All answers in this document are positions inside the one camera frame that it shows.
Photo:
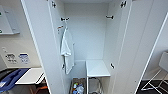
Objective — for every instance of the white wardrobe door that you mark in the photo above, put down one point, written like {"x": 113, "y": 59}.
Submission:
{"x": 43, "y": 46}
{"x": 136, "y": 46}

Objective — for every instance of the white wardrobe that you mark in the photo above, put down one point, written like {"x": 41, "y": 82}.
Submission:
{"x": 86, "y": 36}

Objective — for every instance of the white t-shirt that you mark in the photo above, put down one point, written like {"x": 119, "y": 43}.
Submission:
{"x": 67, "y": 50}

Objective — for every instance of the white hanger with white shirt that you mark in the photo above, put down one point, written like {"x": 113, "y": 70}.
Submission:
{"x": 65, "y": 27}

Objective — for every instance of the orange label strip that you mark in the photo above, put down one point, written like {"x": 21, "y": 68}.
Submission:
{"x": 60, "y": 27}

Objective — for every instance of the black hook near orange label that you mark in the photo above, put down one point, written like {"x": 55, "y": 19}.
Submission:
{"x": 64, "y": 19}

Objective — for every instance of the brown storage box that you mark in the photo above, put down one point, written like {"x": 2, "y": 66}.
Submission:
{"x": 78, "y": 86}

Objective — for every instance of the black wardrobe hook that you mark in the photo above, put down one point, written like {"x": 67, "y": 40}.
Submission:
{"x": 110, "y": 17}

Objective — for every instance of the pale blue packet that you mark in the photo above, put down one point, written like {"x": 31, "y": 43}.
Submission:
{"x": 80, "y": 89}

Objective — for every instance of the silver door hinge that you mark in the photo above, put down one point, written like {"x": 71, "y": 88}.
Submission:
{"x": 53, "y": 5}
{"x": 123, "y": 4}

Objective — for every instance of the orange folding legs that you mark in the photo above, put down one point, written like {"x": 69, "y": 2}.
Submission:
{"x": 41, "y": 88}

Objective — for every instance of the small dark wall fitting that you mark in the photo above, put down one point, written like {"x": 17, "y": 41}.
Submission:
{"x": 112, "y": 65}

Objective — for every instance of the small white wall sign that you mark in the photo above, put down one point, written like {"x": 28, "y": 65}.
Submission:
{"x": 10, "y": 57}

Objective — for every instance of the grey wall panel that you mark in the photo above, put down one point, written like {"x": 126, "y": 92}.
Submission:
{"x": 8, "y": 20}

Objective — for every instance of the small white wall switch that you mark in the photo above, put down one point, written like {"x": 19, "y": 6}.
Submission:
{"x": 3, "y": 49}

